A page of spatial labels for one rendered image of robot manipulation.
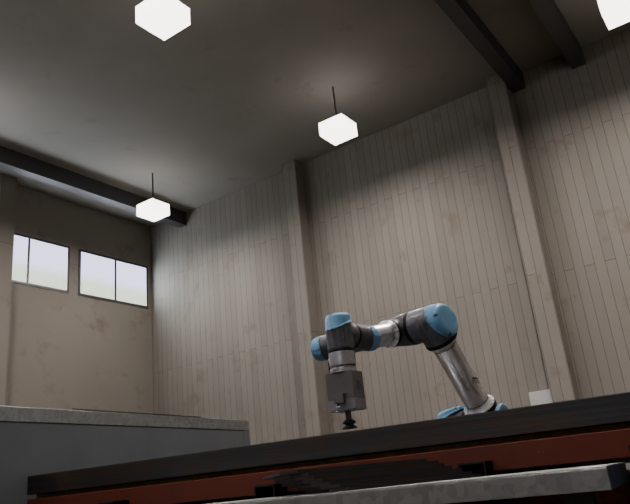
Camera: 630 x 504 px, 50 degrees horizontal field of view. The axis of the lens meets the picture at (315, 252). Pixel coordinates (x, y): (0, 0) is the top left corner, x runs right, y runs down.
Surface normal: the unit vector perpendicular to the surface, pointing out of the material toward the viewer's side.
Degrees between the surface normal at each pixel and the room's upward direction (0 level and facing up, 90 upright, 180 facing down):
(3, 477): 90
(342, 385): 90
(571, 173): 90
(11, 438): 90
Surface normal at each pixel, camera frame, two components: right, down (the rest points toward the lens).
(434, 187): -0.58, -0.22
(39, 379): 0.81, -0.26
